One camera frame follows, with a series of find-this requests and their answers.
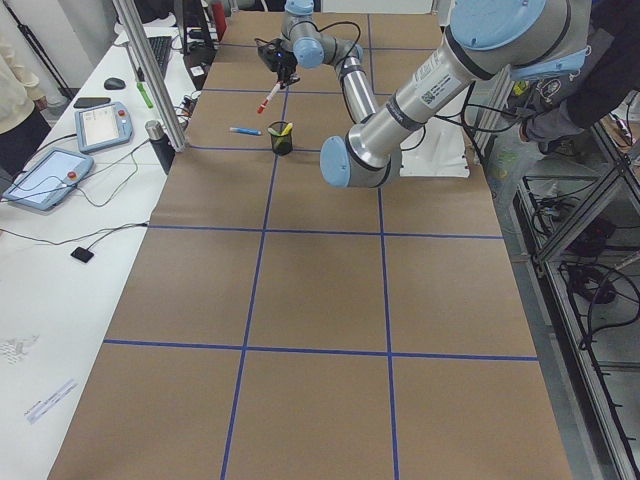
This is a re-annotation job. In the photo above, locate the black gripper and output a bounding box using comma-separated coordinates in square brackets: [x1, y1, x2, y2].
[276, 53, 300, 90]

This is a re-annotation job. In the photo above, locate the red marker pen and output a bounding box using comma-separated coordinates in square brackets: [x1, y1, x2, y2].
[257, 82, 281, 114]

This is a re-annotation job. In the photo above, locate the green highlighter pen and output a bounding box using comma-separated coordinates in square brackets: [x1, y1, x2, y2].
[271, 134, 293, 156]

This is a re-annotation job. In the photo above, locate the blue marker pen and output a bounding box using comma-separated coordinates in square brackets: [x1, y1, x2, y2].
[229, 127, 262, 136]

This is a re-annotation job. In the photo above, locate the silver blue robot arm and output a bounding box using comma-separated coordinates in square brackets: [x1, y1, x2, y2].
[281, 1, 592, 188]

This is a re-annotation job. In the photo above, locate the yellow highlighter pen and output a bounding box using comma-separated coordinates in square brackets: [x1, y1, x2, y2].
[280, 122, 293, 136]

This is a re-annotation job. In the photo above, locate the black mesh pen holder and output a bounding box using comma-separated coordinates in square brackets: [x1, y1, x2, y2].
[267, 121, 293, 156]

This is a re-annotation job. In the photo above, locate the black keyboard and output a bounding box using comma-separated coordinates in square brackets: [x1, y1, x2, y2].
[147, 36, 173, 77]

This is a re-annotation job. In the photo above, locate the black water bottle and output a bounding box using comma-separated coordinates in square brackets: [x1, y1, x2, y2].
[145, 120, 175, 175]

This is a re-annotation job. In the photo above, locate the green marker on desk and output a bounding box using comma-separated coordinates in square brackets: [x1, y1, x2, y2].
[136, 81, 153, 109]

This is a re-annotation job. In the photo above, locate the black computer mouse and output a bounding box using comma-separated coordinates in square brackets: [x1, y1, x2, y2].
[103, 77, 126, 91]

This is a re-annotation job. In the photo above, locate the upper teach pendant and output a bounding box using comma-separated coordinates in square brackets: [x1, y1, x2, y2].
[74, 102, 133, 154]

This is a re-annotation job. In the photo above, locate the teach pendant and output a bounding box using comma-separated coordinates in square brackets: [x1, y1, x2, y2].
[74, 102, 133, 154]
[2, 148, 94, 211]

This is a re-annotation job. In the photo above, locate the black smartphone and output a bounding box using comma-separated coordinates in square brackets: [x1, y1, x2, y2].
[73, 97, 111, 109]

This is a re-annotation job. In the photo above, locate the lower teach pendant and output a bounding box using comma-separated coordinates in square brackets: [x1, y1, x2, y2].
[2, 148, 94, 211]

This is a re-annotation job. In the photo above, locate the person in dark jacket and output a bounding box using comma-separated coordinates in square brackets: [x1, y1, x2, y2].
[489, 0, 640, 221]

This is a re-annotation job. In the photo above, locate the small black square pad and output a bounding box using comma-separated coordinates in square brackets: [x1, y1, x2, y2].
[70, 247, 95, 264]

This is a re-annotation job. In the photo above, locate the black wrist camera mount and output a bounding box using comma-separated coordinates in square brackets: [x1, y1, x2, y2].
[254, 38, 283, 73]

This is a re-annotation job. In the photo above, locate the black robot wrist cable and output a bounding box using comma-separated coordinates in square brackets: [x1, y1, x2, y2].
[254, 21, 364, 71]

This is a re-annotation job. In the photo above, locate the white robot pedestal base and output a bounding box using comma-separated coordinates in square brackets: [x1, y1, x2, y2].
[400, 118, 470, 178]

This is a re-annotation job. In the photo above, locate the aluminium frame post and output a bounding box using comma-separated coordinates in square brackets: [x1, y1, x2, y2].
[112, 0, 187, 152]

